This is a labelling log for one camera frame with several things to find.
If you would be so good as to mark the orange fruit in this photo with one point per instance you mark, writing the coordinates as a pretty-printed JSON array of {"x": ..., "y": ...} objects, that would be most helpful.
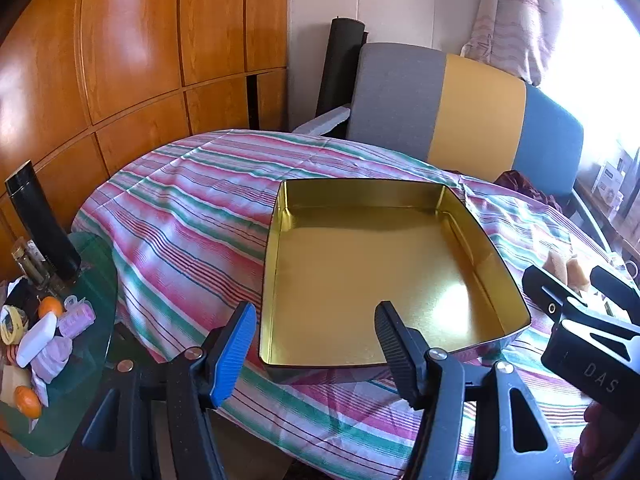
[
  {"x": 50, "y": 306},
  {"x": 27, "y": 401}
]

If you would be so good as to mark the person's right hand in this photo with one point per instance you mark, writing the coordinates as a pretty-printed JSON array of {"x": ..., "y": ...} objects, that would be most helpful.
[{"x": 597, "y": 435}]

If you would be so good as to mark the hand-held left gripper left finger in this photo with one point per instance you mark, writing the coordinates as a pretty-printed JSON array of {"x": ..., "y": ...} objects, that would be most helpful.
[{"x": 235, "y": 355}]

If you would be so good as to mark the dark red cloth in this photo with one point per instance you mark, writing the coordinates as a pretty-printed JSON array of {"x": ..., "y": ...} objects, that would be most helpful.
[{"x": 520, "y": 182}]

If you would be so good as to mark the black bottle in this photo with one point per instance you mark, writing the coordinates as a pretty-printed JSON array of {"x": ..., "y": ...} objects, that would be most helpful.
[{"x": 45, "y": 225}]

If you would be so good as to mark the white plastic case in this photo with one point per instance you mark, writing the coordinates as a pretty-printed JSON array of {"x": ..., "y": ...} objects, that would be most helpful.
[{"x": 37, "y": 337}]

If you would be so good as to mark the pale patterned curtain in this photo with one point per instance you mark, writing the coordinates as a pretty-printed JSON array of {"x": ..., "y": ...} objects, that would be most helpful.
[{"x": 510, "y": 15}]

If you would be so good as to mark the striped tablecloth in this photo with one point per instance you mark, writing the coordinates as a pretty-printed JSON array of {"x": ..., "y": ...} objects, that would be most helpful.
[{"x": 190, "y": 210}]

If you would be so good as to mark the glass perfume bottle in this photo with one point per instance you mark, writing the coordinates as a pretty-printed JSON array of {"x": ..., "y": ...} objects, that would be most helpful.
[{"x": 32, "y": 265}]

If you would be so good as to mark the wooden wardrobe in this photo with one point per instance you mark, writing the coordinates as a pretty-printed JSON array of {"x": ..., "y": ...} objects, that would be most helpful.
[{"x": 140, "y": 35}]

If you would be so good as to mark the small plush toy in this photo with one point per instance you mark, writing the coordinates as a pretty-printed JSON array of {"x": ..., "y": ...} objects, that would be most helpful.
[{"x": 555, "y": 265}]

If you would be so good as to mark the white printed box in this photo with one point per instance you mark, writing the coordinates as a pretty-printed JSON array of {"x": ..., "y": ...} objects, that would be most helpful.
[{"x": 610, "y": 180}]

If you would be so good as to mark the wooden side table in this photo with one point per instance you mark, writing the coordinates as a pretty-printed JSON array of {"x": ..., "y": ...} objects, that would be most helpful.
[{"x": 631, "y": 232}]

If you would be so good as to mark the green glass side table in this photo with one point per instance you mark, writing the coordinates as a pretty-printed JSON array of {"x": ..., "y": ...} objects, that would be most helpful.
[{"x": 95, "y": 300}]

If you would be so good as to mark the black rolled mat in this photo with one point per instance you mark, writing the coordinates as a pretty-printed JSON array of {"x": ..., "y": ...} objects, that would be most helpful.
[{"x": 340, "y": 65}]

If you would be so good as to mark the gold metal tin tray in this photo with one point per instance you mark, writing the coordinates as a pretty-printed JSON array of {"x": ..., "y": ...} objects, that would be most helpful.
[{"x": 360, "y": 280}]

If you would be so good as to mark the grey yellow blue chair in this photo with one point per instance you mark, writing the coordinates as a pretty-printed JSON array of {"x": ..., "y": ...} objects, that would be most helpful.
[{"x": 400, "y": 95}]

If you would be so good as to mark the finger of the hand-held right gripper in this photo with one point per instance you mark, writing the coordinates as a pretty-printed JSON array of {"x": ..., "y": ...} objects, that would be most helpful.
[
  {"x": 612, "y": 282},
  {"x": 545, "y": 292}
]

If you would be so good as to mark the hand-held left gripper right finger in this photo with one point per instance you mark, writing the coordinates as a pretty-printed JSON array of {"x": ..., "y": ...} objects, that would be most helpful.
[{"x": 395, "y": 345}]

